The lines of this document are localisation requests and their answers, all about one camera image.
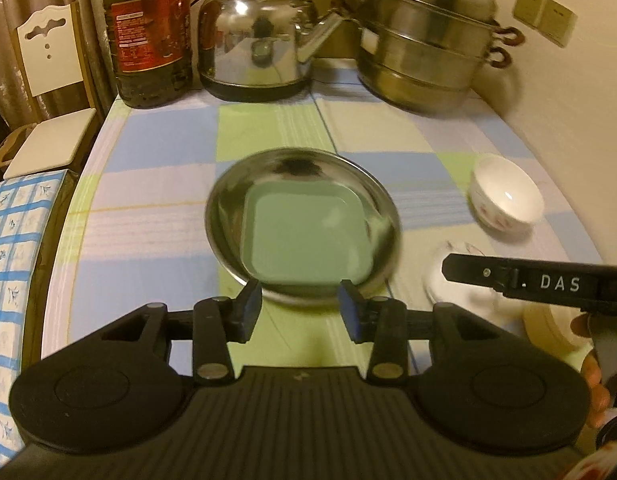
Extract steel steamer pot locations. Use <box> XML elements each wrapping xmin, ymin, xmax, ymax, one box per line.
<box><xmin>331</xmin><ymin>0</ymin><xmax>524</xmax><ymax>113</ymax></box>

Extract round steel plate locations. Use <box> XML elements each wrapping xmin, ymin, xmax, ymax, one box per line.
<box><xmin>204</xmin><ymin>147</ymin><xmax>403</xmax><ymax>308</ymax></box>

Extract steel kettle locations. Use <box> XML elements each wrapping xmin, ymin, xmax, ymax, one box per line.
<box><xmin>196</xmin><ymin>0</ymin><xmax>359</xmax><ymax>102</ymax></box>

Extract beige wall switch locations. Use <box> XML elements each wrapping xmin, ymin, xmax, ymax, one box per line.
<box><xmin>513</xmin><ymin>0</ymin><xmax>548</xmax><ymax>28</ymax></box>
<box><xmin>538</xmin><ymin>0</ymin><xmax>577</xmax><ymax>48</ymax></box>

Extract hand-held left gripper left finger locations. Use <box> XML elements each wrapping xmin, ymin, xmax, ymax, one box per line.
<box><xmin>101</xmin><ymin>280</ymin><xmax>263</xmax><ymax>386</ymax></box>

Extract steel bowl with beige shell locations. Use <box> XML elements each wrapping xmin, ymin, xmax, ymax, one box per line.
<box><xmin>522</xmin><ymin>302</ymin><xmax>596</xmax><ymax>361</ymax></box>

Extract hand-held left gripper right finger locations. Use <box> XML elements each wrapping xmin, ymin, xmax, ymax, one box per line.
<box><xmin>339</xmin><ymin>280</ymin><xmax>509</xmax><ymax>386</ymax></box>

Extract white chair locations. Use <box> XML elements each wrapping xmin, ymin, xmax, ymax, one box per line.
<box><xmin>3</xmin><ymin>4</ymin><xmax>96</xmax><ymax>181</ymax></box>

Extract green square plate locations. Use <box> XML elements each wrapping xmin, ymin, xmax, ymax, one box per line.
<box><xmin>241</xmin><ymin>180</ymin><xmax>379</xmax><ymax>286</ymax></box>

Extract white floral bowl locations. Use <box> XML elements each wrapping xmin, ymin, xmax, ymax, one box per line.
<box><xmin>468</xmin><ymin>154</ymin><xmax>545</xmax><ymax>233</ymax></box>
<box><xmin>423</xmin><ymin>240</ymin><xmax>494</xmax><ymax>307</ymax></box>

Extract cooking oil bottle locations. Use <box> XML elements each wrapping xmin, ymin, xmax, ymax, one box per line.
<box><xmin>101</xmin><ymin>0</ymin><xmax>194</xmax><ymax>108</ymax></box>

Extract blue checked cloth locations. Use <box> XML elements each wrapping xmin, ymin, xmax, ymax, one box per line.
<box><xmin>0</xmin><ymin>169</ymin><xmax>72</xmax><ymax>456</ymax></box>

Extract pastel checked tablecloth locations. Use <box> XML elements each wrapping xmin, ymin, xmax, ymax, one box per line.
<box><xmin>41</xmin><ymin>57</ymin><xmax>617</xmax><ymax>376</ymax></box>

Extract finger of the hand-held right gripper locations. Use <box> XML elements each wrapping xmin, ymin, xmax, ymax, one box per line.
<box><xmin>442</xmin><ymin>254</ymin><xmax>519</xmax><ymax>293</ymax></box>

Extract person's right hand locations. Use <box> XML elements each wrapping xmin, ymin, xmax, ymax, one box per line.
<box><xmin>569</xmin><ymin>311</ymin><xmax>615</xmax><ymax>429</ymax></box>

